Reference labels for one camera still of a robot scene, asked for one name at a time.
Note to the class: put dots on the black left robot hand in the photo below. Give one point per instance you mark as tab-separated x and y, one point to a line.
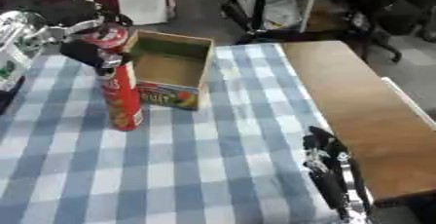
85	54

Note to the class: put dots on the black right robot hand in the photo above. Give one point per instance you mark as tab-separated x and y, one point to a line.
332	169

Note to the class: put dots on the red cylindrical snack can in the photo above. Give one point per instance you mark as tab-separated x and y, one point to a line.
123	101

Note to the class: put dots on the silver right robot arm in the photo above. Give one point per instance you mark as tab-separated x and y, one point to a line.
363	216

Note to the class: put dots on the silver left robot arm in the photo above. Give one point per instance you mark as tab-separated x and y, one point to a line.
20	36

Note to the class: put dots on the tan cardboard box, fruit print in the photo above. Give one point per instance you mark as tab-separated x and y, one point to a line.
170	68

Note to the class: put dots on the black office chair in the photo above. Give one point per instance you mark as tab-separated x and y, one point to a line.
386	4

